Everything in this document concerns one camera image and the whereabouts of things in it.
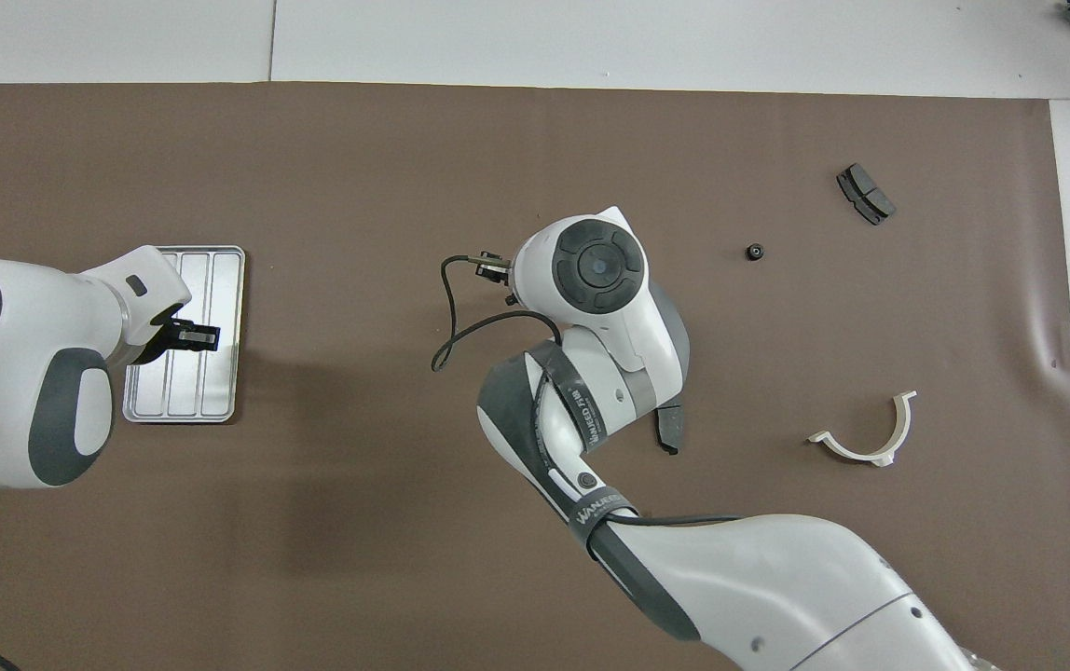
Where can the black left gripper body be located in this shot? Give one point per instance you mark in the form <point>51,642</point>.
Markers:
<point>165,343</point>

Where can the long dark grey brake pad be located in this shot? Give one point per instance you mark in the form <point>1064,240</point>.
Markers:
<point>670,429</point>

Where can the white curved plastic bracket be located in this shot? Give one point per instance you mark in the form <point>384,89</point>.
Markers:
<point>882,456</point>

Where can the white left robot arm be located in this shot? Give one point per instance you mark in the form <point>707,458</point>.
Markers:
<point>13,373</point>

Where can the silver metal ribbed tray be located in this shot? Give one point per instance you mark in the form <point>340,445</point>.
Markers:
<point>218,280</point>

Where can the short dark grey brake pad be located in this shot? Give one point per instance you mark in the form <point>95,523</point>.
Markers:
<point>866,194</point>

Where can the brown paper table mat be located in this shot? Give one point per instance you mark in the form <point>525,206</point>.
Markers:
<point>358,186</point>

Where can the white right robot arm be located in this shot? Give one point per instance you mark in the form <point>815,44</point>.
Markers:
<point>600,270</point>

